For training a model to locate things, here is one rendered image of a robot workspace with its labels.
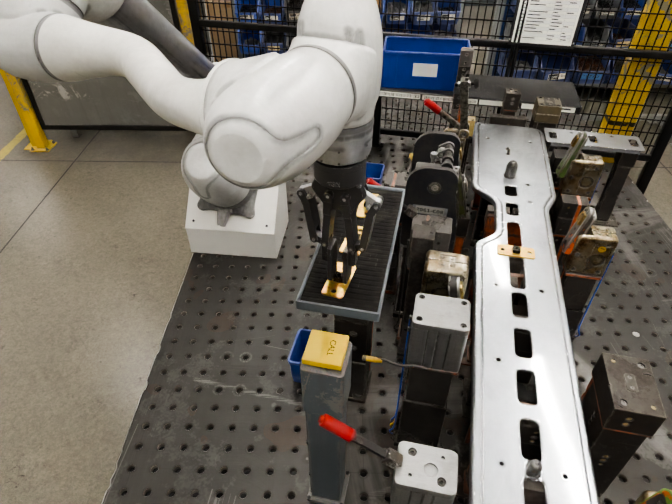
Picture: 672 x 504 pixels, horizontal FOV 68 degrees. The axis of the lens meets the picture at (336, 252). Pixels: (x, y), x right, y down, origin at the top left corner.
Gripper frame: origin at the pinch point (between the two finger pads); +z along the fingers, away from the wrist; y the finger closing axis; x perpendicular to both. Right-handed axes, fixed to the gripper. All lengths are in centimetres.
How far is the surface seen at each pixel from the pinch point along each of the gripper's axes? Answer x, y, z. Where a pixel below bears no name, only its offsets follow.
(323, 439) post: -17.3, 2.7, 26.0
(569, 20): 140, 38, -3
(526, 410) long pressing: -4.5, 34.8, 20.4
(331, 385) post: -17.7, 4.4, 8.7
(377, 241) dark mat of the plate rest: 12.2, 3.5, 4.4
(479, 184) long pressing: 64, 20, 21
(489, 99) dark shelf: 116, 17, 18
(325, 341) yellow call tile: -13.4, 2.1, 4.3
